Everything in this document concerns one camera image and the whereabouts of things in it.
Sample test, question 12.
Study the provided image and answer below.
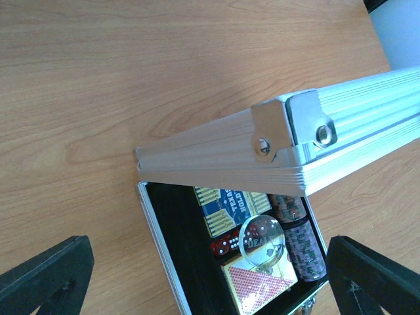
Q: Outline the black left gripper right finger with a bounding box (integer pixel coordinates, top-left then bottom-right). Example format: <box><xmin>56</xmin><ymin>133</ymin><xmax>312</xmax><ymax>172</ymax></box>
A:
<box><xmin>326</xmin><ymin>236</ymin><xmax>419</xmax><ymax>314</ymax></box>

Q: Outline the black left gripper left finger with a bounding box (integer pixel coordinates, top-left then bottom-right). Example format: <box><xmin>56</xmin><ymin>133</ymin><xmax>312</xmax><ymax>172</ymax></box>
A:
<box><xmin>1</xmin><ymin>236</ymin><xmax>95</xmax><ymax>314</ymax></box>

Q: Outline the purple poker chip tube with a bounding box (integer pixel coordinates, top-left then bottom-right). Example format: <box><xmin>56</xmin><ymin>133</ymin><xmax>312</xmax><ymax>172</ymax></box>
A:
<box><xmin>284</xmin><ymin>218</ymin><xmax>327</xmax><ymax>282</ymax></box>

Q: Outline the brown black poker chip stack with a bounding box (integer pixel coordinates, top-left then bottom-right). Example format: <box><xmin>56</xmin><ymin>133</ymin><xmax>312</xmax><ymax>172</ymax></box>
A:
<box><xmin>268</xmin><ymin>194</ymin><xmax>306</xmax><ymax>224</ymax></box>

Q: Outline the red die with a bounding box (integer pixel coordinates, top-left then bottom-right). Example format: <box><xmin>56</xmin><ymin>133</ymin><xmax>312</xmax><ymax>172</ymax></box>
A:
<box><xmin>211</xmin><ymin>239</ymin><xmax>230</xmax><ymax>257</ymax></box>
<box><xmin>227</xmin><ymin>230</ymin><xmax>240</xmax><ymax>251</ymax></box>
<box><xmin>245</xmin><ymin>222</ymin><xmax>261</xmax><ymax>240</ymax></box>
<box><xmin>259</xmin><ymin>219</ymin><xmax>277</xmax><ymax>236</ymax></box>

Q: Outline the clear round tube lid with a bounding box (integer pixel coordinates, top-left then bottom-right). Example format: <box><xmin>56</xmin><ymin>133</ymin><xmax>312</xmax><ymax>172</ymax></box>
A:
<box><xmin>239</xmin><ymin>215</ymin><xmax>285</xmax><ymax>269</ymax></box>

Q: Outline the red playing card deck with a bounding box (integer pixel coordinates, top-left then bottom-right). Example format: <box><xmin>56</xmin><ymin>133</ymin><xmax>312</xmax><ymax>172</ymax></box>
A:
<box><xmin>221</xmin><ymin>252</ymin><xmax>298</xmax><ymax>314</ymax></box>

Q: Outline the aluminium poker case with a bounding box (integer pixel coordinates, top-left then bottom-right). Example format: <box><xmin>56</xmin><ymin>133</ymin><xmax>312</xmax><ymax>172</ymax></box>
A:
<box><xmin>135</xmin><ymin>67</ymin><xmax>419</xmax><ymax>314</ymax></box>

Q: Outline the blue texas holdem card deck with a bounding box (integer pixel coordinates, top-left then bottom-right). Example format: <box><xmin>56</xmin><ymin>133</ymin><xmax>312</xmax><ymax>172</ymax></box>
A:
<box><xmin>194</xmin><ymin>187</ymin><xmax>272</xmax><ymax>238</ymax></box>

